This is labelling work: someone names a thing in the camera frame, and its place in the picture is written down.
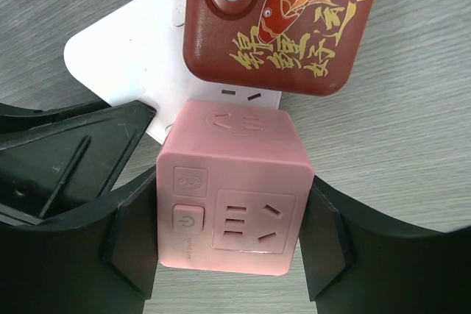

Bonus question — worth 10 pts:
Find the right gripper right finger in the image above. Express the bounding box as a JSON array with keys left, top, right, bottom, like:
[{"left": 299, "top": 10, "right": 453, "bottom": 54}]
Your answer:
[{"left": 300, "top": 178, "right": 470, "bottom": 313}]

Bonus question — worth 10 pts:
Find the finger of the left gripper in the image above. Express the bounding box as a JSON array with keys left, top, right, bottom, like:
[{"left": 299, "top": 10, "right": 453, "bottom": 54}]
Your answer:
[{"left": 1, "top": 100, "right": 156, "bottom": 226}]

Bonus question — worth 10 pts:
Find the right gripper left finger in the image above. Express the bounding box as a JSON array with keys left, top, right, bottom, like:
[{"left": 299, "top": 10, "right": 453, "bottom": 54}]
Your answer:
[{"left": 1, "top": 168, "right": 158, "bottom": 313}]

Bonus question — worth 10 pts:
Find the white triangular socket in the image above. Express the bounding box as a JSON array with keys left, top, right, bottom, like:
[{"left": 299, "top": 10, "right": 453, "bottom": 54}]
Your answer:
[{"left": 63, "top": 0, "right": 281, "bottom": 143}]

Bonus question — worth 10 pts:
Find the pink cube plug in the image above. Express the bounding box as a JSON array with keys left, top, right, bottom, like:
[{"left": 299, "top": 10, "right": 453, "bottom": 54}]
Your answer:
[{"left": 156, "top": 100, "right": 314, "bottom": 276}]

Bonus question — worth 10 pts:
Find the red fish cube plug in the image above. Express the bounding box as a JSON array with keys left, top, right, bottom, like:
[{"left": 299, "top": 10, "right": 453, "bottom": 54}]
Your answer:
[{"left": 183, "top": 0, "right": 374, "bottom": 96}]

